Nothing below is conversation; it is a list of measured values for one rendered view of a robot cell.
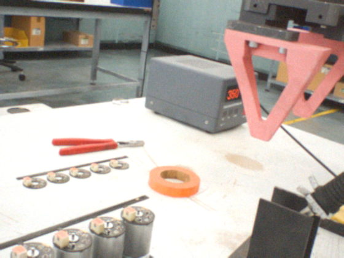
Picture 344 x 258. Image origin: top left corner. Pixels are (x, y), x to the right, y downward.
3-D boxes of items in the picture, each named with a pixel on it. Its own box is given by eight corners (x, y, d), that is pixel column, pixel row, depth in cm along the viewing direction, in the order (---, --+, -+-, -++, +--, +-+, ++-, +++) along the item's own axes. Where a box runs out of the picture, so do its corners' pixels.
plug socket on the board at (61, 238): (72, 244, 28) (72, 234, 28) (59, 248, 27) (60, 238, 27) (64, 238, 28) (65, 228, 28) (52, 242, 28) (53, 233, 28)
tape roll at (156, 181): (141, 175, 54) (142, 166, 53) (187, 173, 56) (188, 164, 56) (158, 199, 49) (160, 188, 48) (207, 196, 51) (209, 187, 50)
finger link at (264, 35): (204, 131, 32) (228, -3, 29) (245, 115, 38) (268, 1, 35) (295, 162, 29) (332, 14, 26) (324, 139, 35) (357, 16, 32)
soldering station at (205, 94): (249, 126, 80) (260, 73, 77) (214, 137, 71) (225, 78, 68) (182, 103, 88) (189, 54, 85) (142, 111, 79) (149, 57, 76)
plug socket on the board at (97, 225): (107, 230, 30) (108, 221, 30) (96, 234, 29) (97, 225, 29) (99, 225, 30) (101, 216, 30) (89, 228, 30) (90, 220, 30)
